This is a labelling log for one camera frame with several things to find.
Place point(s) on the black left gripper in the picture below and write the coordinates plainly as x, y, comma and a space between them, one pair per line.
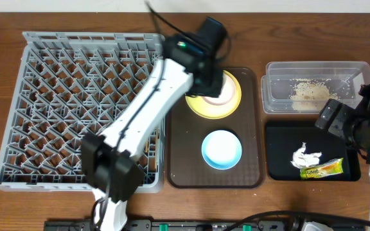
216, 86

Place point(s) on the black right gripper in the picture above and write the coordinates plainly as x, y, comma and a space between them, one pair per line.
344, 112

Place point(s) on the pink bowl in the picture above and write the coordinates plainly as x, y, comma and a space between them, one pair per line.
227, 93

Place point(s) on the rice leftovers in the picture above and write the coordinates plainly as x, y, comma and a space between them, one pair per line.
310, 95

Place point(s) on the green orange snack wrapper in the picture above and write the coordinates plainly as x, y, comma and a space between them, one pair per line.
330, 168

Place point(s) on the white tissue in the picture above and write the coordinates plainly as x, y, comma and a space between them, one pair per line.
301, 159

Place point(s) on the light blue bowl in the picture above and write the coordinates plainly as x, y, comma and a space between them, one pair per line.
221, 149

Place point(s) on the wooden chopstick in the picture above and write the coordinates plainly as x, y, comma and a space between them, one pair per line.
147, 146
156, 140

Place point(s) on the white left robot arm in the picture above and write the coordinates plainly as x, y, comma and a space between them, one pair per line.
110, 159

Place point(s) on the black waste tray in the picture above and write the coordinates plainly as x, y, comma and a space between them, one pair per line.
284, 138

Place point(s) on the grey dishwasher rack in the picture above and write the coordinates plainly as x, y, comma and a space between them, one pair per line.
69, 84

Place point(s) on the yellow plate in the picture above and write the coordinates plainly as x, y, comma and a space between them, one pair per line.
208, 111

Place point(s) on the brown serving tray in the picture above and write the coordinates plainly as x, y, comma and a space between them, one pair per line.
186, 167

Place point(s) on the clear plastic container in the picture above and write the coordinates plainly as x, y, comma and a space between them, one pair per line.
342, 77

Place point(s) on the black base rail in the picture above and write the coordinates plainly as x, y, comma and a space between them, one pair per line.
147, 225

